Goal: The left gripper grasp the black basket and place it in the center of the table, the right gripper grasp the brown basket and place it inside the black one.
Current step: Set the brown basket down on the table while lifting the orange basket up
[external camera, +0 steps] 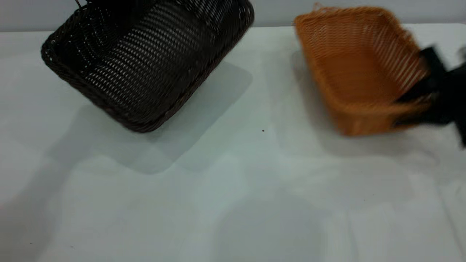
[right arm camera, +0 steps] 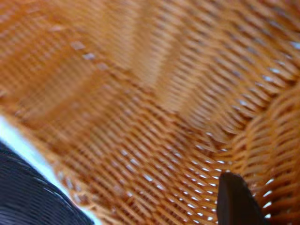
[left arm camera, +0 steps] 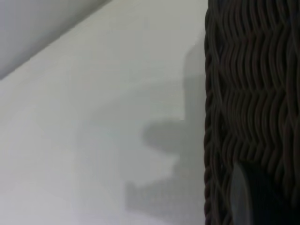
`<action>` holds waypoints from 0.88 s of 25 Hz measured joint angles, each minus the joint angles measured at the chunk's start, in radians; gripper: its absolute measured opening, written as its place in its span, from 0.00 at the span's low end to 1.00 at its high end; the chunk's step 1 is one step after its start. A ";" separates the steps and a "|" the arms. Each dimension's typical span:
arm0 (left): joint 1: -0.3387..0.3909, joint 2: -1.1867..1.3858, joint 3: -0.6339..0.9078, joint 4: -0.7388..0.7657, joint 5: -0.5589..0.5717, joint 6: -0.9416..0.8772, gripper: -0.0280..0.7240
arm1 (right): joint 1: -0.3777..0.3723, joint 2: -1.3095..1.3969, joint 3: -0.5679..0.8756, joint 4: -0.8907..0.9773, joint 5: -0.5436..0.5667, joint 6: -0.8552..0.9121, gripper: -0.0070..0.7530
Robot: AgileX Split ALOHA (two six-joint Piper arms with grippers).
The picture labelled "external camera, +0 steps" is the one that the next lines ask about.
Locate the black woven wicker basket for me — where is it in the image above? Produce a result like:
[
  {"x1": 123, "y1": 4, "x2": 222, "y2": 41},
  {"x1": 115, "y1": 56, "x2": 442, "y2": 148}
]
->
[{"x1": 41, "y1": 0, "x2": 254, "y2": 133}]

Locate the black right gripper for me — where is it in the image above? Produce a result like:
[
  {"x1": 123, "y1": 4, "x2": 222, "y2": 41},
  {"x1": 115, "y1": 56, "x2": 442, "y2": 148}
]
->
[{"x1": 395, "y1": 45, "x2": 466, "y2": 148}]

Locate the orange woven wicker basket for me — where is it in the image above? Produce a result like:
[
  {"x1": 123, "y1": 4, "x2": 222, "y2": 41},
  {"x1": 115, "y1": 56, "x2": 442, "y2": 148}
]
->
[{"x1": 293, "y1": 4, "x2": 435, "y2": 136}]

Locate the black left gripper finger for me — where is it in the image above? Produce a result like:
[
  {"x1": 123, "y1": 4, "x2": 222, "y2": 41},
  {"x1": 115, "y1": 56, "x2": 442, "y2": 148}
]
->
[{"x1": 87, "y1": 0, "x2": 151, "y2": 31}]

